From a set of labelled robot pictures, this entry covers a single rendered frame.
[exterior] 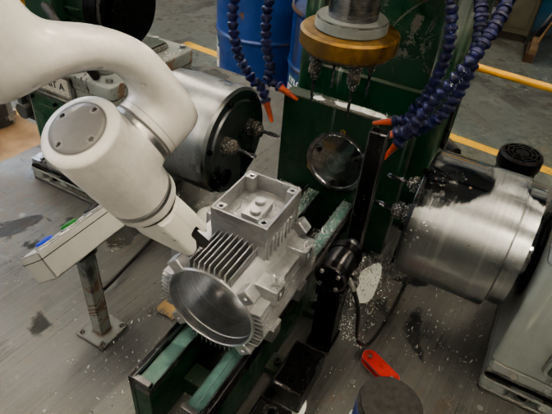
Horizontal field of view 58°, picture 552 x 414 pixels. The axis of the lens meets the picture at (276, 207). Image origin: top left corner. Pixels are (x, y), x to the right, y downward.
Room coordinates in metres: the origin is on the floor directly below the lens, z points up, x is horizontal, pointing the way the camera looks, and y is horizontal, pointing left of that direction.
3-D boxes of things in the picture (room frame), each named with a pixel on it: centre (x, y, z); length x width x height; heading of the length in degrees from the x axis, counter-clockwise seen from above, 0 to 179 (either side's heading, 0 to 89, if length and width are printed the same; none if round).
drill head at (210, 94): (1.02, 0.23, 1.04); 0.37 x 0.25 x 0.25; 64
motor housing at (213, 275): (0.59, 0.05, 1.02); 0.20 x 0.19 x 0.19; 155
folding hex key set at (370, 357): (0.56, -0.23, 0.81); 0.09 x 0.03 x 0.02; 40
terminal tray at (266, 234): (0.62, 0.03, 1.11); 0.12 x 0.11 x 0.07; 155
